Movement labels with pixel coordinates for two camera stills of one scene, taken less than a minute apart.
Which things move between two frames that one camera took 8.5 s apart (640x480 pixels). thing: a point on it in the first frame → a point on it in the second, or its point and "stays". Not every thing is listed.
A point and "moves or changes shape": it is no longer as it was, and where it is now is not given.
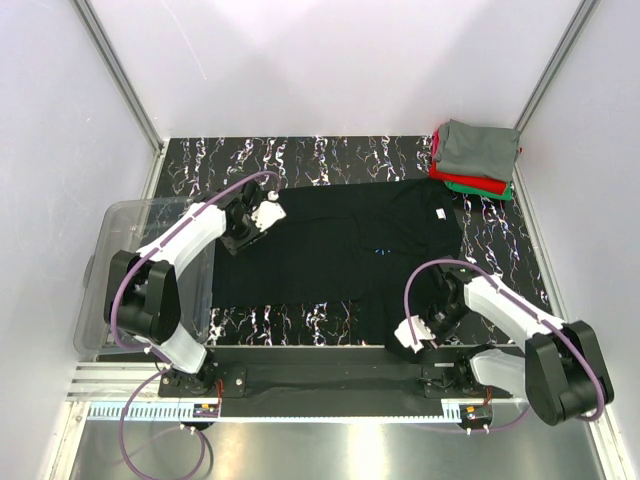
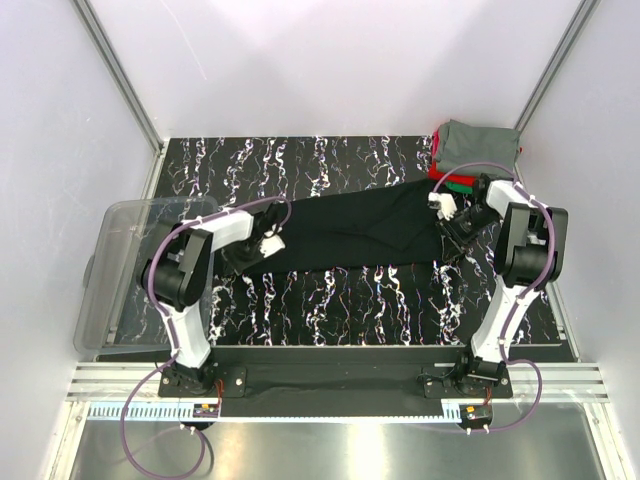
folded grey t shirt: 464,149 stays
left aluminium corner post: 121,76 stays
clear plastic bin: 127,226 stays
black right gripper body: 420,351 → 454,236
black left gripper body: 239,242 → 245,256
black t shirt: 375,246 moves or changes shape
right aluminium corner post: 581,18 stays
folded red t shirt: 460,180 stays
